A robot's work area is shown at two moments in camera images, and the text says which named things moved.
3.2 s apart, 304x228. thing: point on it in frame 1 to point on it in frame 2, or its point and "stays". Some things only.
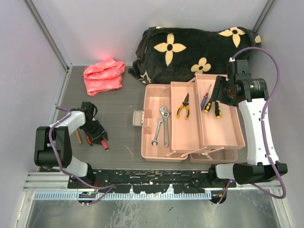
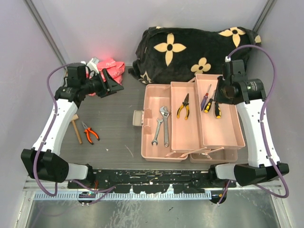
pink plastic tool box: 180,122 stays
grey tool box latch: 138,118 stays
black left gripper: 100,131 to 111,85
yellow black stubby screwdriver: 206,111 stays
